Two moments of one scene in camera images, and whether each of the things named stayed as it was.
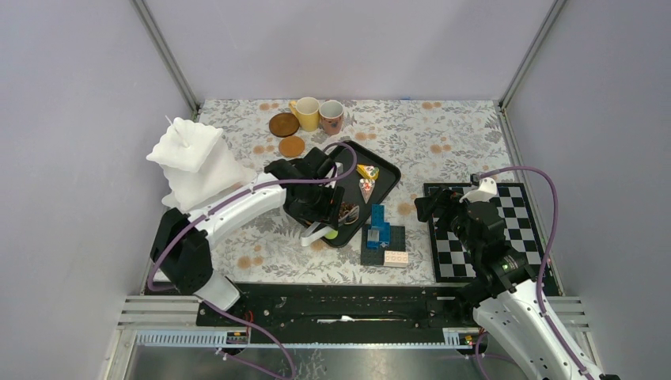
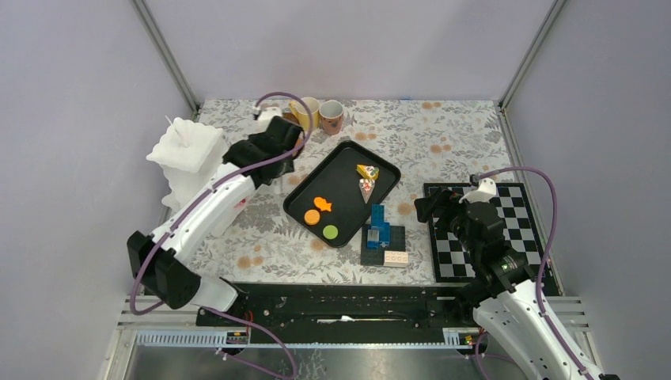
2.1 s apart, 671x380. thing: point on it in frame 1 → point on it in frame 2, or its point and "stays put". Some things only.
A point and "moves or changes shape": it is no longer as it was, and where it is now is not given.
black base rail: x=346 y=313 stays put
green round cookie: x=331 y=234 stays put
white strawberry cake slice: x=367 y=186 stays put
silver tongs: x=314 y=233 moves or changes shape
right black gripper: x=443 y=198 stays put
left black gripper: x=329 y=213 → x=255 y=138
